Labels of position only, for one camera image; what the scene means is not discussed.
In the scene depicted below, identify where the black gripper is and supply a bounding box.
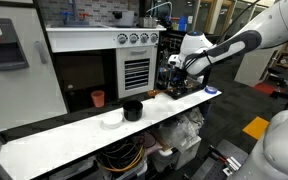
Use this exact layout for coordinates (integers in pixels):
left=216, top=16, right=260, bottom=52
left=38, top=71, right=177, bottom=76
left=172, top=66, right=191, bottom=93

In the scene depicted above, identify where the wooden spoon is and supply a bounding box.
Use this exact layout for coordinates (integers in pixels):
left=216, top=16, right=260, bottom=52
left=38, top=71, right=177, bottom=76
left=146, top=87, right=178, bottom=98

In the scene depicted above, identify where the orange plastic cup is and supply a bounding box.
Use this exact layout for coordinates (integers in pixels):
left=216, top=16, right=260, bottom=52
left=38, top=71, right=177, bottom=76
left=90, top=89, right=106, bottom=109

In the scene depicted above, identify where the black mug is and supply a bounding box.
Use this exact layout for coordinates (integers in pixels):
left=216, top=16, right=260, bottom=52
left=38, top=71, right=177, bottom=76
left=122, top=99, right=144, bottom=122

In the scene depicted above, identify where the blue tape roll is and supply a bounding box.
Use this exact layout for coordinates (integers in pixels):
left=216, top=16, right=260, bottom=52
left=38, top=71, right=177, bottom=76
left=204, top=85, right=219, bottom=95

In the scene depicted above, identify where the clear plastic bag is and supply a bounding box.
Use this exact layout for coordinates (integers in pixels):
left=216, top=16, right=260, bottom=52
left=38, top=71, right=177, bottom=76
left=157, top=108, right=206, bottom=153

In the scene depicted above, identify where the white toy oven door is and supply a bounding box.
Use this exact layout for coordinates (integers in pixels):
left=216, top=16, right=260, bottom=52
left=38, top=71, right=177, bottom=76
left=115, top=45, right=159, bottom=100

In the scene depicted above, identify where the pink soft item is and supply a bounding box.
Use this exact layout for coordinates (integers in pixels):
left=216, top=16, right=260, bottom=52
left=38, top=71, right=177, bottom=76
left=133, top=131, right=158, bottom=151

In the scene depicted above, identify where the small blue box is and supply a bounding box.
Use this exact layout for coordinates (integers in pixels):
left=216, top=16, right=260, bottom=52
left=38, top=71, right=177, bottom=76
left=177, top=15, right=188, bottom=32

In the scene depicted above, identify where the white storage container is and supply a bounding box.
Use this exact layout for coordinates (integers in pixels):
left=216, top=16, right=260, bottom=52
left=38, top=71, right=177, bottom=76
left=149, top=135, right=202, bottom=172

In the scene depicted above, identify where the white bowl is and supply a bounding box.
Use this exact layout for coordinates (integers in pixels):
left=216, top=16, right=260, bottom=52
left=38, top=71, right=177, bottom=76
left=101, top=112, right=124, bottom=130

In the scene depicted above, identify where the red floor mat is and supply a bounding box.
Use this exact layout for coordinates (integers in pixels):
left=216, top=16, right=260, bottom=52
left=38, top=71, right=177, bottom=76
left=252, top=81, right=282, bottom=97

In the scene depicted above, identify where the grey toy pot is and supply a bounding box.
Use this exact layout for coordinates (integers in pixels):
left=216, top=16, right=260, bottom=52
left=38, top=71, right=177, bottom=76
left=112, top=9, right=137, bottom=28

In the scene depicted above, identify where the metal clamp with orange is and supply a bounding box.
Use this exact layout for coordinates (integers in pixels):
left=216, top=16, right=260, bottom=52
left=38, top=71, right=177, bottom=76
left=222, top=155, right=243, bottom=177

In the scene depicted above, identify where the clear plastic storage bin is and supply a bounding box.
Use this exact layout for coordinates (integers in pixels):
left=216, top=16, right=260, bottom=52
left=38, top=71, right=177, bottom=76
left=95, top=139, right=149, bottom=180

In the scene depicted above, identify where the toy oven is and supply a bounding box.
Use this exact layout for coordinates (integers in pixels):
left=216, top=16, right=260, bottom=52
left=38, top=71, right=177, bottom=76
left=45, top=24, right=168, bottom=113

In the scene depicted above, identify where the toy faucet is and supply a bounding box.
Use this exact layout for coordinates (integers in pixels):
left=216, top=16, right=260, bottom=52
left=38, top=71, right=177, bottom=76
left=59, top=0, right=92, bottom=27

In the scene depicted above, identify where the white toy fridge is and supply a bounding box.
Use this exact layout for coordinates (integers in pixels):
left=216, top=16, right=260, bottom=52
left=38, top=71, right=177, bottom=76
left=0, top=0, right=69, bottom=132

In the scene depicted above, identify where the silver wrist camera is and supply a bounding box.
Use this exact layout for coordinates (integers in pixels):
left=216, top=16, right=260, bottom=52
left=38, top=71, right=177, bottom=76
left=167, top=54, right=182, bottom=68

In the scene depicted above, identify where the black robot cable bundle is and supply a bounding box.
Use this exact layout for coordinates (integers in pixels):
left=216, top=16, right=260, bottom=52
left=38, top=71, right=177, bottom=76
left=183, top=0, right=262, bottom=71

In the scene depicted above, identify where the metal wire basket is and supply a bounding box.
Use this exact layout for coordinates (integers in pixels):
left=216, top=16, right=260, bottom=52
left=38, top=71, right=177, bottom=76
left=137, top=16, right=159, bottom=29

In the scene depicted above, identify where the black pegboard base plate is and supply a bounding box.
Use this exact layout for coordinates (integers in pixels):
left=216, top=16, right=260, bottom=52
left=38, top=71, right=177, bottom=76
left=190, top=139, right=249, bottom=180

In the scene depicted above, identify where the yellow cable bundle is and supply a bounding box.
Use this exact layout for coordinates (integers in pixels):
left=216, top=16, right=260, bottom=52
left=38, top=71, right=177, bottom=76
left=97, top=141, right=147, bottom=173

